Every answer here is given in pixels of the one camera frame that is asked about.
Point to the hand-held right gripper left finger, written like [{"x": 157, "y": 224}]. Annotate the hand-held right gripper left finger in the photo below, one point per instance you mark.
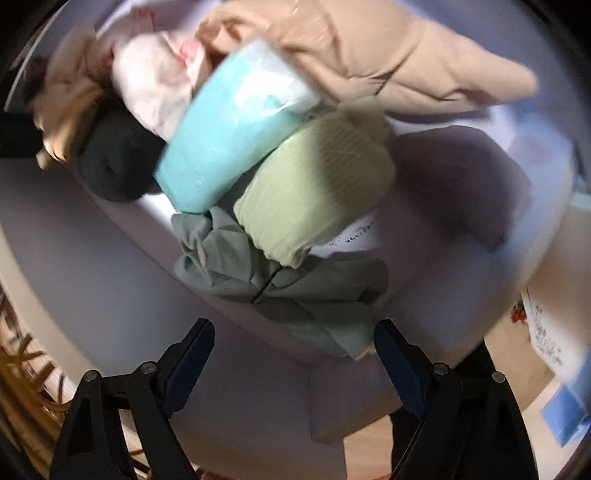
[{"x": 184, "y": 369}]

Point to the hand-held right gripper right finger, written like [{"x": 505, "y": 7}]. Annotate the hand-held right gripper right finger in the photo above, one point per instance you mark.
[{"x": 401, "y": 369}]

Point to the grey-green cloth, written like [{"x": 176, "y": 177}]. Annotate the grey-green cloth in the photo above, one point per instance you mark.
[{"x": 221, "y": 263}]

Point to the light green knit cloth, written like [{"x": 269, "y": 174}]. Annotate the light green knit cloth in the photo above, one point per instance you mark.
[{"x": 314, "y": 184}]

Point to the black cloth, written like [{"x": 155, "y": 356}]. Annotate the black cloth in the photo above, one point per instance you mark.
[{"x": 115, "y": 161}]

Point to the teal towel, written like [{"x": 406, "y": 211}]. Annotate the teal towel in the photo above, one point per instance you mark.
[{"x": 217, "y": 143}]

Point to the pink and white cloth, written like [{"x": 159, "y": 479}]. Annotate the pink and white cloth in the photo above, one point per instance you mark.
[{"x": 147, "y": 87}]

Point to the tan cloth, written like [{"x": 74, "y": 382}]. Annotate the tan cloth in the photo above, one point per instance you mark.
[{"x": 64, "y": 110}]

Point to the beige cloth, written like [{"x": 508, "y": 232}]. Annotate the beige cloth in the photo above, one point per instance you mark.
[{"x": 369, "y": 55}]

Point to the white printed box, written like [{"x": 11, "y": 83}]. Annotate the white printed box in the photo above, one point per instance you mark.
[{"x": 549, "y": 332}]

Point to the wicker basket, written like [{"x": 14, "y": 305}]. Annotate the wicker basket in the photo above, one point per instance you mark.
[{"x": 23, "y": 369}]

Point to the blue plastic box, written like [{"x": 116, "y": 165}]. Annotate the blue plastic box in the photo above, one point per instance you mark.
[{"x": 563, "y": 415}]

